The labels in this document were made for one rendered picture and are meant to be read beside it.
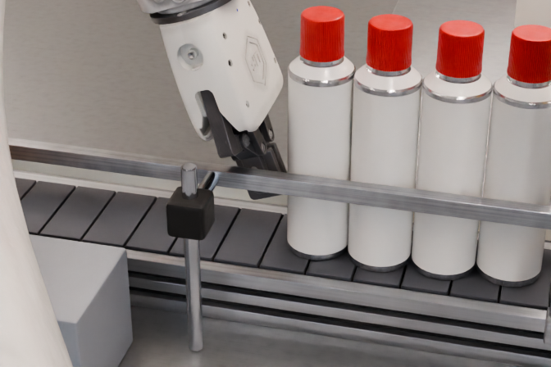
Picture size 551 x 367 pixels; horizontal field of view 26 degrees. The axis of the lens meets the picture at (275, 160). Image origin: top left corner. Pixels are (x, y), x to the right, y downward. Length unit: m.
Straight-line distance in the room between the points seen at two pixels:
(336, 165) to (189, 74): 0.14
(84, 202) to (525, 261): 0.38
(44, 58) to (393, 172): 0.66
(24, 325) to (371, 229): 0.70
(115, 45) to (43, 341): 1.25
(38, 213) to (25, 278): 0.79
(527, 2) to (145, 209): 0.40
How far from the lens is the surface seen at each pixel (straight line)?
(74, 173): 1.07
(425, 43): 1.37
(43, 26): 1.57
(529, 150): 0.89
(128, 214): 1.04
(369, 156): 0.91
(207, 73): 0.88
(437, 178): 0.91
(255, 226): 1.01
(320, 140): 0.91
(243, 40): 0.91
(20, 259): 0.27
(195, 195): 0.88
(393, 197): 0.91
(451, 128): 0.89
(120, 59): 1.46
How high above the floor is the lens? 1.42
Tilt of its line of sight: 29 degrees down
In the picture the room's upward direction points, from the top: straight up
